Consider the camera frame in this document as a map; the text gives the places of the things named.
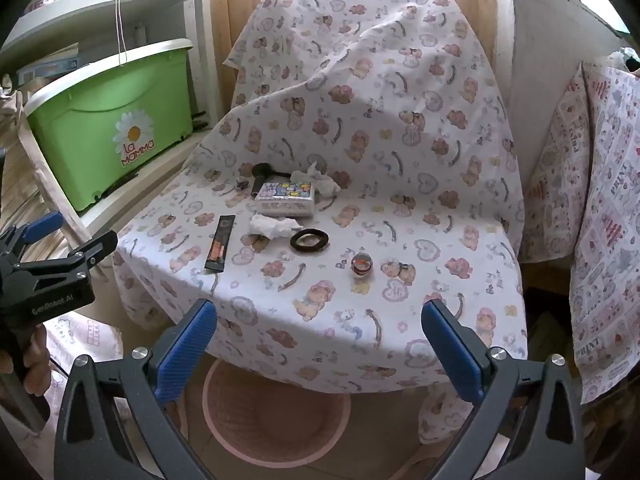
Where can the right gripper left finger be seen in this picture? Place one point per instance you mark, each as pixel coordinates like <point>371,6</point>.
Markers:
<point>91,441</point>

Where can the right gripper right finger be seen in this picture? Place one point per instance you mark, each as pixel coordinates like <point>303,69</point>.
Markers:
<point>546,441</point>

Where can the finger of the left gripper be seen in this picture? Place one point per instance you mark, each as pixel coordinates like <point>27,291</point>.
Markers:
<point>87,249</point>
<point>20,237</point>

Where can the black orange snack wrapper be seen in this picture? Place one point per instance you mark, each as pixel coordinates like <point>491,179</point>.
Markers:
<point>216,257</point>

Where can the white tissue front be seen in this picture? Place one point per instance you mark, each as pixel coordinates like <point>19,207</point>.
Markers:
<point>272,228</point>

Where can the white tissue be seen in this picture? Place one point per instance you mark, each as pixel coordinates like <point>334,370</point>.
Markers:
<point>323,185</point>
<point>272,228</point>

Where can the black plastic spoon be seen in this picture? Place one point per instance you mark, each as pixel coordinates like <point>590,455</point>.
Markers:
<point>262,173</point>

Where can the colourful small carton box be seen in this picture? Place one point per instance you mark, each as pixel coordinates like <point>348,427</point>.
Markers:
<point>285,199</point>

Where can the pink woven trash basket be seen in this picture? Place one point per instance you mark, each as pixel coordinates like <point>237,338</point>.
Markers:
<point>271,424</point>

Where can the person's left hand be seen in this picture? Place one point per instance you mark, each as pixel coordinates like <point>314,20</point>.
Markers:
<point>36,361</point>

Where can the wooden plank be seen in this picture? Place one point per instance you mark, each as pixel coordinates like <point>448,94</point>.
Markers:
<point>52,194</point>

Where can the green plastic storage box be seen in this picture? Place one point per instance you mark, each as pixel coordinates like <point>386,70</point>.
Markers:
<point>98,123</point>

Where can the pink print bed sheet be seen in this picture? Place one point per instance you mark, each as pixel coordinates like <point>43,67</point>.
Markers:
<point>582,203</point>

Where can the white shelf unit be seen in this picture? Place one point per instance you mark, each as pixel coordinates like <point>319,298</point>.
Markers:
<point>101,28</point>

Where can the bear print chair cover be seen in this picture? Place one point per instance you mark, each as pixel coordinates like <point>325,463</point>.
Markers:
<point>395,101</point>

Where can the white cardboard panel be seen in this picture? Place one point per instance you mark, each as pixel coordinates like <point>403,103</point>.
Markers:
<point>539,46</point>

